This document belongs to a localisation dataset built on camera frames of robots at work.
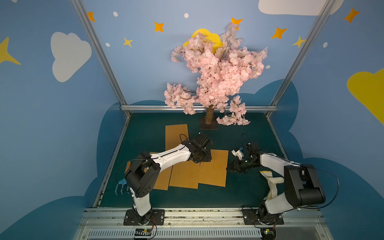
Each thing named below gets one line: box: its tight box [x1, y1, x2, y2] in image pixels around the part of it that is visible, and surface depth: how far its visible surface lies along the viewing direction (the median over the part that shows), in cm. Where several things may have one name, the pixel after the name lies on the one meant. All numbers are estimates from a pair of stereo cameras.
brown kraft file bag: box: [169, 149, 229, 189], surface depth 90 cm
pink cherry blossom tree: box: [164, 22, 268, 126], surface depth 79 cm
